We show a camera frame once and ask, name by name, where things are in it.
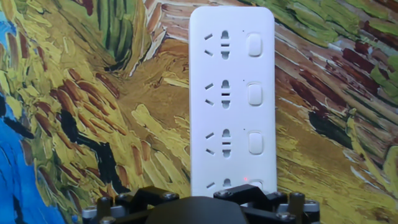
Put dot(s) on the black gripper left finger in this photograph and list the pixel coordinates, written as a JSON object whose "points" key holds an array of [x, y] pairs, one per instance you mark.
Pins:
{"points": [[124, 208]]}

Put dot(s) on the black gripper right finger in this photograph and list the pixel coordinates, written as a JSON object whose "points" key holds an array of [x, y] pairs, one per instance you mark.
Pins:
{"points": [[276, 208]]}

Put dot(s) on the Van Gogh wheatfield print cloth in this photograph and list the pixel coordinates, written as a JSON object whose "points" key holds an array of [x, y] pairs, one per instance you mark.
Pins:
{"points": [[93, 93]]}

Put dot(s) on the white four-socket power strip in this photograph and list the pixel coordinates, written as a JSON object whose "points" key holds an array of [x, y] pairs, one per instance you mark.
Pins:
{"points": [[231, 109]]}

